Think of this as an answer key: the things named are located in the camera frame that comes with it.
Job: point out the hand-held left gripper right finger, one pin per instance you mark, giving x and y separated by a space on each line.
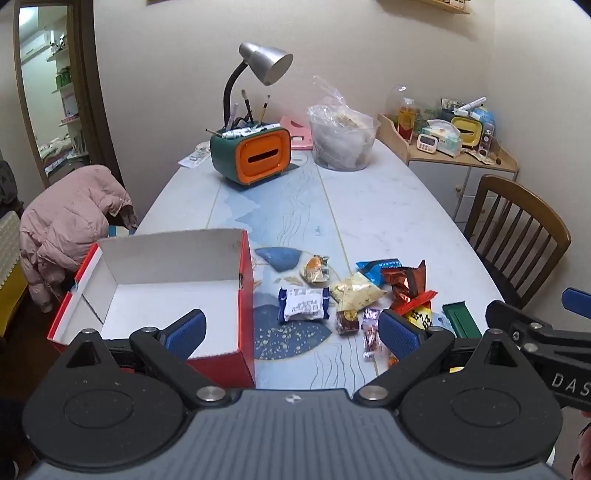
399 332

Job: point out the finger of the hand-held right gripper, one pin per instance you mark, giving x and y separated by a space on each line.
512 321
577 302

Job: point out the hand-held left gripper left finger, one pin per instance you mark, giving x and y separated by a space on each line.
187 330

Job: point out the red yellow snack bag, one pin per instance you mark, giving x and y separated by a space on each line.
413 302

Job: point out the small brown candy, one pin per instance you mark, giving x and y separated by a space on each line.
347 321

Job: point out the reddish brown foil packet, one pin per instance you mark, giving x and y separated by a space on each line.
408 279

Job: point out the pale yellow snack packet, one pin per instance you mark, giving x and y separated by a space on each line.
355 290

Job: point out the bright blue snack packet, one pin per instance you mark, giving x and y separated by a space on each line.
374 267

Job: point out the red white cardboard box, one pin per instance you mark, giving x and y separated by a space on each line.
184 258

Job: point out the blue white snack packet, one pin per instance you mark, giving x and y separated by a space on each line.
302 304

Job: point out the orange pastry clear packet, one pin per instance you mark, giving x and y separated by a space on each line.
314 268

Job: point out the purple wrapped candy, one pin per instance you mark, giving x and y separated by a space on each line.
371 332

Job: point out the dark green stick packet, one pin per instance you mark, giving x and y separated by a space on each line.
459 318

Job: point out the wooden spindle chair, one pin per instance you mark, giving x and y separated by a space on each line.
531 196

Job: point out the white cabinet wooden top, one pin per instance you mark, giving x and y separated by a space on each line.
438 180

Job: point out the pink puffer jacket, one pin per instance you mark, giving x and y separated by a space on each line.
69 217

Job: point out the printed paper packet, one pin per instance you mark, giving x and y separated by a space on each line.
196 157

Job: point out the green orange tissue box organizer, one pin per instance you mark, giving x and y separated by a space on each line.
258 157

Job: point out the white kitchen timer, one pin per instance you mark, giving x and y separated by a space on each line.
425 140

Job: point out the cream cover yellow sofa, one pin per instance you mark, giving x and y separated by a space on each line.
9 249

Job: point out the soft tissue pack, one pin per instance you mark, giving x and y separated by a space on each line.
445 137

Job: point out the yellow green tissue box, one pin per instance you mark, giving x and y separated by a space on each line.
467 128

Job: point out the clear plastic bag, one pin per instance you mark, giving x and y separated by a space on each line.
341 138

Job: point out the yellow liquid bottle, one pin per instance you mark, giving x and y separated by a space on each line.
406 119

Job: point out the white long tube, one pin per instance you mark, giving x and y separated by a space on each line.
471 105

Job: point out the pale purple pen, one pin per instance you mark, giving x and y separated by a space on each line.
233 115

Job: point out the pink flat item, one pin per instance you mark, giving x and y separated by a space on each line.
295 131

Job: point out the calligraphy brush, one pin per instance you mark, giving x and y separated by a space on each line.
266 108
247 105

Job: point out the clear glass dome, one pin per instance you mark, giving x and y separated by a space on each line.
396 94

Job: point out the white room shelf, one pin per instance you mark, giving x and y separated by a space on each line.
67 99

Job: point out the silver desk lamp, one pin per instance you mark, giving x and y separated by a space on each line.
268 62

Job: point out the brown door frame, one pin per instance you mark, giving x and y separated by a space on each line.
92 92

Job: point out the wooden wall shelf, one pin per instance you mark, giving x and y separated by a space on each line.
443 4

